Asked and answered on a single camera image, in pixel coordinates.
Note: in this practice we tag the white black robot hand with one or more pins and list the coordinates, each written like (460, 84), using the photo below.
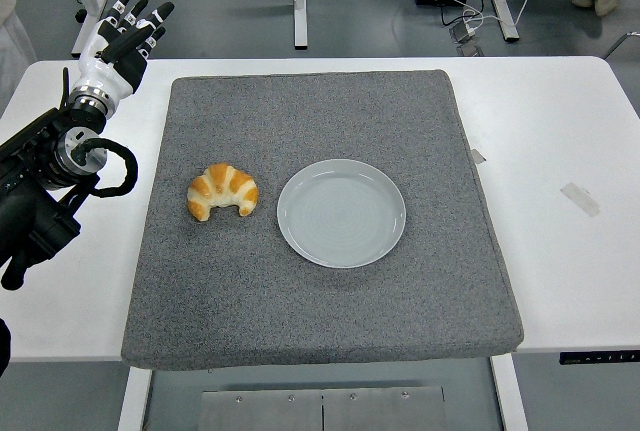
(97, 73)

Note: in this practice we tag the golden croissant bread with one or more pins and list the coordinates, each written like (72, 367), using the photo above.
(225, 186)

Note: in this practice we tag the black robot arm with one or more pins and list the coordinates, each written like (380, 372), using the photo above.
(30, 211)

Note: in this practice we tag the pale grey round plate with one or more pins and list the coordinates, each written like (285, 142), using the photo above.
(340, 213)

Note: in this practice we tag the grey metal plate with screws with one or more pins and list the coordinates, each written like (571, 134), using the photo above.
(350, 411)

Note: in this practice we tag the person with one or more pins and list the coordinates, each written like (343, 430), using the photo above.
(10, 36)

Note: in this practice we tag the grey fabric mat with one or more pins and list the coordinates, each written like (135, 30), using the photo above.
(320, 311)

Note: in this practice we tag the grey foot pedal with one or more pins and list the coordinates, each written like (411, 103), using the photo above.
(462, 32)

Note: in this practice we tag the small grey mat tag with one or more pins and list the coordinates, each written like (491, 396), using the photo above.
(478, 156)

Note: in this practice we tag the clear tape strip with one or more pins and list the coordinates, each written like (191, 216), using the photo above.
(580, 199)

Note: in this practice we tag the grey chair leg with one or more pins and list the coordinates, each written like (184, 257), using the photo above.
(620, 42)

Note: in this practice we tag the black table control panel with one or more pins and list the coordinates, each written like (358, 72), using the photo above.
(600, 357)

